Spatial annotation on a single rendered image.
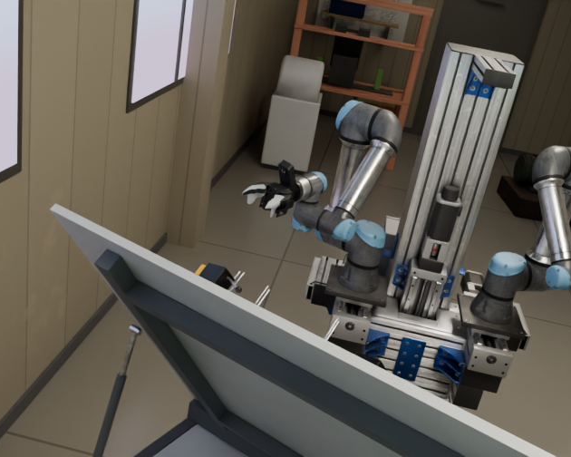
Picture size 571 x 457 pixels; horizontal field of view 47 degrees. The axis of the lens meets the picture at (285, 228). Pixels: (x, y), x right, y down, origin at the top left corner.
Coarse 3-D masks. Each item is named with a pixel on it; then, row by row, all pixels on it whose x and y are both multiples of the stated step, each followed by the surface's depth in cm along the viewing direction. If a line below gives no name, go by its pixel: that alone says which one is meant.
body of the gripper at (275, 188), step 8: (272, 184) 197; (280, 184) 199; (296, 184) 202; (272, 192) 196; (280, 192) 194; (288, 192) 196; (296, 192) 203; (264, 200) 198; (288, 200) 198; (296, 200) 204; (264, 208) 199; (280, 208) 199; (288, 208) 205
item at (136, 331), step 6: (132, 324) 146; (132, 330) 145; (138, 330) 145; (132, 336) 145; (132, 342) 146; (132, 348) 146; (126, 354) 146; (126, 360) 146; (126, 366) 147; (120, 372) 147
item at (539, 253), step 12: (564, 192) 220; (540, 228) 230; (540, 240) 229; (528, 252) 234; (540, 252) 230; (540, 264) 230; (540, 276) 231; (528, 288) 232; (540, 288) 234; (552, 288) 236
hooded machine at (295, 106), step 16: (288, 64) 676; (304, 64) 677; (320, 64) 679; (288, 80) 676; (304, 80) 675; (320, 80) 675; (272, 96) 678; (288, 96) 680; (304, 96) 679; (320, 96) 712; (272, 112) 684; (288, 112) 682; (304, 112) 681; (272, 128) 690; (288, 128) 689; (304, 128) 687; (272, 144) 697; (288, 144) 696; (304, 144) 694; (272, 160) 704; (288, 160) 703; (304, 160) 701
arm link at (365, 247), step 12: (360, 228) 231; (372, 228) 233; (360, 240) 231; (372, 240) 230; (384, 240) 234; (348, 252) 238; (360, 252) 233; (372, 252) 232; (360, 264) 234; (372, 264) 234
